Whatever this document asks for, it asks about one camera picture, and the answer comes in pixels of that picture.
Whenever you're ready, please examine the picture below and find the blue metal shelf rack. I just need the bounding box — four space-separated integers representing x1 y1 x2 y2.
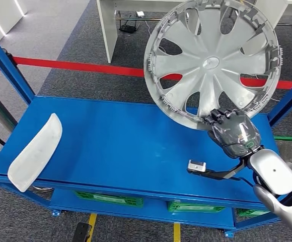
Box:
0 25 292 238

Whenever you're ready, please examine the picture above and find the dark metal stanchion post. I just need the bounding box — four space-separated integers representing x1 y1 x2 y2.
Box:
0 83 18 133
4 49 17 66

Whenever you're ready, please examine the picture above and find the black router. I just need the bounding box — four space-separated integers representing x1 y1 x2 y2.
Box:
118 23 139 33

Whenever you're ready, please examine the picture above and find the white lit plinth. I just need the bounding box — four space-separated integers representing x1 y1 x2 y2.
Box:
0 0 28 42

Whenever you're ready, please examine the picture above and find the red barrier belt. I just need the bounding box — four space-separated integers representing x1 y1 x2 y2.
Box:
0 56 292 91

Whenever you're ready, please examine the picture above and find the white desk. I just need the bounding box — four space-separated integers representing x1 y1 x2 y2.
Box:
96 0 186 64
256 0 292 29

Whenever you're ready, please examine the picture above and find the silver plastic wheel cover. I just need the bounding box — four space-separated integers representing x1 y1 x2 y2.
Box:
143 0 283 131

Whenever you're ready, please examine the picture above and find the white curved plastic part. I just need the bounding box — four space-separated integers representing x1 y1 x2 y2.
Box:
8 112 63 193

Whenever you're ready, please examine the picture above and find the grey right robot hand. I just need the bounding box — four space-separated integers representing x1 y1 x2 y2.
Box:
203 107 262 159

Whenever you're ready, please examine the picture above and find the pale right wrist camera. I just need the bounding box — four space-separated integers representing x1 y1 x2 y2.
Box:
187 159 207 174

